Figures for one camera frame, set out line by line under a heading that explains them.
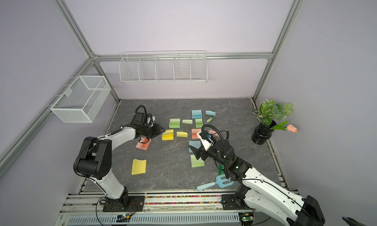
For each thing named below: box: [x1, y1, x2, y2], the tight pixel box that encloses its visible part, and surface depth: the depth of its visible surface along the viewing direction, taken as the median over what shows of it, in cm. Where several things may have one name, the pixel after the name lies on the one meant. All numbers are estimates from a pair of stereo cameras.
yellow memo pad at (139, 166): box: [131, 158, 147, 175], surface depth 86 cm
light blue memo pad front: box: [188, 140, 202, 153], surface depth 98 cm
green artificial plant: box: [252, 98, 293, 127], surface depth 82 cm
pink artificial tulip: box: [271, 120, 298, 133], surface depth 73 cm
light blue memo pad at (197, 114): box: [191, 109, 203, 119], surface depth 113 cm
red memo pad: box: [135, 137, 152, 151], surface depth 95 cm
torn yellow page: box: [176, 131, 189, 138], surface depth 102 cm
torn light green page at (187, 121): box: [182, 119, 193, 125], surface depth 108 cm
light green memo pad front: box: [168, 118, 181, 129], surface depth 107 cm
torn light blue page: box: [205, 110, 216, 116], surface depth 114 cm
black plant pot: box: [251, 119, 277, 145], surface depth 91 cm
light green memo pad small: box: [195, 118, 204, 129], surface depth 107 cm
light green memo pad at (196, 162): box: [190, 154, 205, 168], surface depth 86 cm
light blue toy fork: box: [196, 173, 235, 192], surface depth 81 cm
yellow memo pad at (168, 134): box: [161, 129, 174, 141], surface depth 99 cm
